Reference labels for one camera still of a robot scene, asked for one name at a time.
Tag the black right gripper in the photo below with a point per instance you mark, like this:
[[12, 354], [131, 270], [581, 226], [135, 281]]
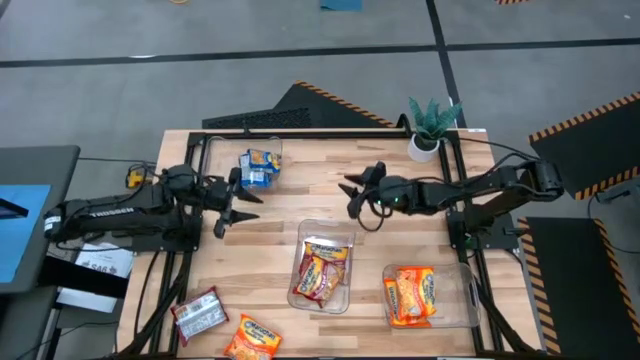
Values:
[[376, 172]]

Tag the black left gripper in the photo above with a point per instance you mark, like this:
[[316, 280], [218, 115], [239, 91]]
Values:
[[221, 229]]

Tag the blue Maruchan ramen pack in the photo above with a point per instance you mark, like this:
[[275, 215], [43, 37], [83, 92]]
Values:
[[246, 172], [265, 160], [262, 180]]

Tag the clear plastic bin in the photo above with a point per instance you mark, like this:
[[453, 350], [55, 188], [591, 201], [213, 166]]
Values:
[[222, 160], [325, 230], [455, 295]]

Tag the orange Maruchan ramen pack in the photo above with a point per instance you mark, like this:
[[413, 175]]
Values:
[[415, 292], [391, 305], [252, 340]]

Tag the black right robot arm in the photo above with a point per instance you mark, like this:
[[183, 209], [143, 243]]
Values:
[[500, 182]]

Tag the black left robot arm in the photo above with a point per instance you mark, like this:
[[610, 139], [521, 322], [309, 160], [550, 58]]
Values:
[[115, 212]]

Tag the green plant in white pot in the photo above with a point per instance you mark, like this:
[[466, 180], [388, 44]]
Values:
[[424, 150]]

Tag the black hazard-striped platform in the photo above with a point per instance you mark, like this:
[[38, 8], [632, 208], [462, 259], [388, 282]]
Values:
[[590, 150], [320, 107], [575, 290]]

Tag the small yellow device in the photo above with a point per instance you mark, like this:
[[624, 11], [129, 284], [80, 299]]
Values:
[[135, 178]]

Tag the white paper sheet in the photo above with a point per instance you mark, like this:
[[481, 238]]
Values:
[[85, 300], [100, 262]]

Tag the blue floor mat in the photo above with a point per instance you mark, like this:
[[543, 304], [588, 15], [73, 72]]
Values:
[[341, 5]]

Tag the grey desk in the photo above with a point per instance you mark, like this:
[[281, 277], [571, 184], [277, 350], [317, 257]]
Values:
[[40, 165]]

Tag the blue sheet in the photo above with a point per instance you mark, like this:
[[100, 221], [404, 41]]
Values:
[[25, 240]]

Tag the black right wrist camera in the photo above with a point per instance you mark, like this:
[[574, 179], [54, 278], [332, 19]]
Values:
[[389, 189]]

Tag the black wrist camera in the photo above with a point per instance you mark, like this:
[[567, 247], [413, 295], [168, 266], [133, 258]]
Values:
[[389, 189], [214, 192]]

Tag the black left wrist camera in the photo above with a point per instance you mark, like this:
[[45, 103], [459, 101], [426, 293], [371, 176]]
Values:
[[214, 192]]

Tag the black aluminium table frame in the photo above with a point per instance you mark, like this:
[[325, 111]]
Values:
[[325, 135]]

